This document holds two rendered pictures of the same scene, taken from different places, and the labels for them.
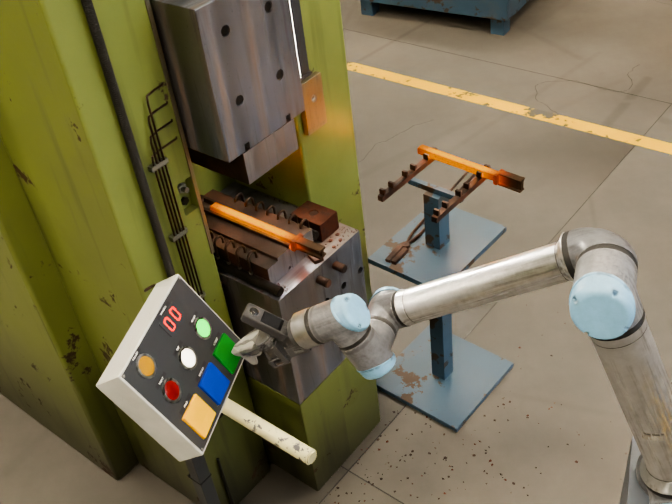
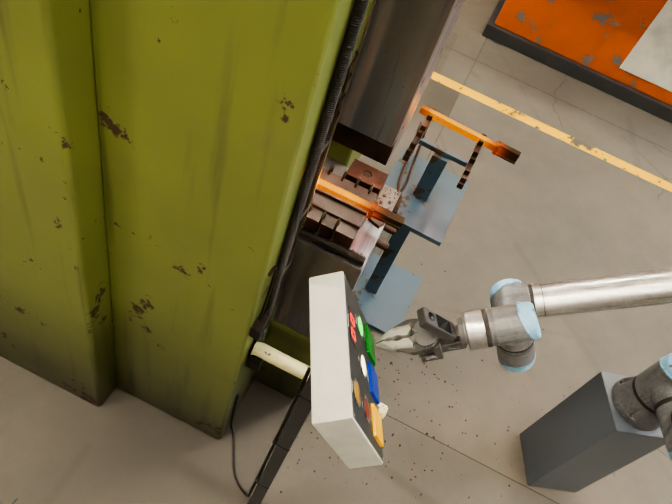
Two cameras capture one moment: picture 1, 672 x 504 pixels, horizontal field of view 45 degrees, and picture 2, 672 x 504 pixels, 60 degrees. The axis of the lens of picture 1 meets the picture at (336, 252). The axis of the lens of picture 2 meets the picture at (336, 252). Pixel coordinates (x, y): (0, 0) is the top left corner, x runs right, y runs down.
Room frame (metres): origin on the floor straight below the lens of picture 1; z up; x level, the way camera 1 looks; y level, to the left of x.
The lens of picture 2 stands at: (0.91, 0.92, 2.20)
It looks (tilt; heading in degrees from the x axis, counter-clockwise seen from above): 49 degrees down; 322
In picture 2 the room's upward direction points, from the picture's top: 22 degrees clockwise
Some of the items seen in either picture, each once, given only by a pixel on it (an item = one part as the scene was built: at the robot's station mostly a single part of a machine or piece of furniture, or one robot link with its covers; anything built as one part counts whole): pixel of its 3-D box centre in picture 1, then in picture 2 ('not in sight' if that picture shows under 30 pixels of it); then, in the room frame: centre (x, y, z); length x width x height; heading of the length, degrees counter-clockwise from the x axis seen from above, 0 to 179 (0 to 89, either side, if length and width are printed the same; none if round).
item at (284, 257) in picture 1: (239, 234); (300, 191); (1.99, 0.28, 0.96); 0.42 x 0.20 x 0.09; 47
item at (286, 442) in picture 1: (253, 422); (319, 379); (1.54, 0.30, 0.62); 0.44 x 0.05 x 0.05; 47
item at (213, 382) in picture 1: (213, 384); (371, 383); (1.34, 0.33, 1.01); 0.07 x 0.05 x 0.07; 162
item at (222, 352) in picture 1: (226, 353); (368, 345); (1.44, 0.30, 1.01); 0.07 x 0.05 x 0.07; 162
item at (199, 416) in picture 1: (198, 416); (375, 425); (1.25, 0.37, 1.01); 0.07 x 0.05 x 0.07; 162
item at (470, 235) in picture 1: (437, 244); (420, 195); (2.17, -0.35, 0.67); 0.40 x 0.30 x 0.02; 135
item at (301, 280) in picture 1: (263, 287); (288, 234); (2.04, 0.25, 0.69); 0.56 x 0.38 x 0.45; 47
